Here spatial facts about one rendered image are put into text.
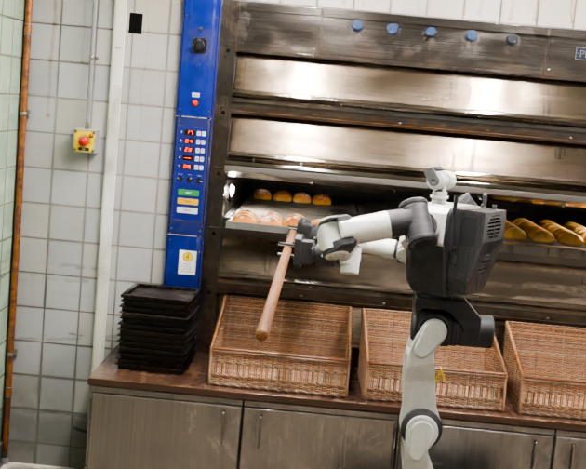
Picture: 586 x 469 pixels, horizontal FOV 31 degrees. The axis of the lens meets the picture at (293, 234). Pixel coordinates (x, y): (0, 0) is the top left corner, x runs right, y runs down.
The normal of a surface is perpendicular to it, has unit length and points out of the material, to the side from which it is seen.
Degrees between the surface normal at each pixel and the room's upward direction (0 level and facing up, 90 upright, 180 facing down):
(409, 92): 70
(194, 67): 90
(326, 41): 90
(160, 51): 90
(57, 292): 90
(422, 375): 114
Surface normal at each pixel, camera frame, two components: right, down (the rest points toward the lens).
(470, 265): -0.52, 0.07
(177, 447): -0.04, 0.12
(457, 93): 0.00, -0.22
